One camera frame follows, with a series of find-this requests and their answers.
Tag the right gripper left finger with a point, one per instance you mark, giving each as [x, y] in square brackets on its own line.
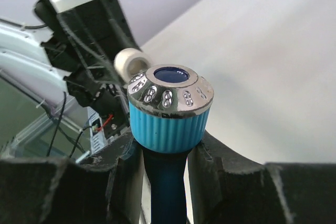
[105, 188]

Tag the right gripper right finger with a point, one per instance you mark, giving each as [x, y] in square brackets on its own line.
[227, 187]

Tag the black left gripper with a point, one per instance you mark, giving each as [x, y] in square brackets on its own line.
[101, 26]

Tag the white pipe elbow fitting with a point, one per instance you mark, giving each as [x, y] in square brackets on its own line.
[129, 62]

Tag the blue water faucet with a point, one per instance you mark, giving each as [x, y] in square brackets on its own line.
[169, 107]

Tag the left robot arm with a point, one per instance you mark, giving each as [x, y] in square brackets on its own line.
[24, 53]

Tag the blue slotted cable duct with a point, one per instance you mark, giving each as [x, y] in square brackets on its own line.
[97, 137]

